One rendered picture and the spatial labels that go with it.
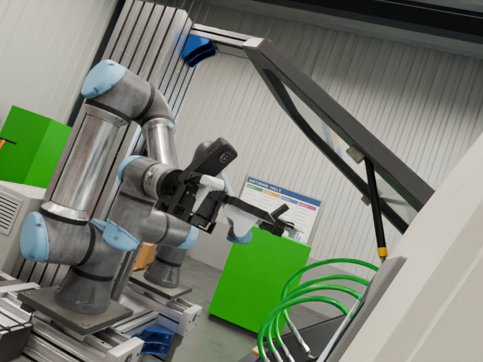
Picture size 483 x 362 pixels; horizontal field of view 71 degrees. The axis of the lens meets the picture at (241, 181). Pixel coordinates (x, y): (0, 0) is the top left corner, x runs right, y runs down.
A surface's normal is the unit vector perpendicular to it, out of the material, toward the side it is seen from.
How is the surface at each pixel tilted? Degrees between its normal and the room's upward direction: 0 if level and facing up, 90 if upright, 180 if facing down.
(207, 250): 90
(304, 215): 90
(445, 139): 90
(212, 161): 119
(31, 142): 90
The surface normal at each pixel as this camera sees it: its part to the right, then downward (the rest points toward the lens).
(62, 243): 0.72, 0.21
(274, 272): -0.10, -0.12
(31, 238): -0.65, -0.16
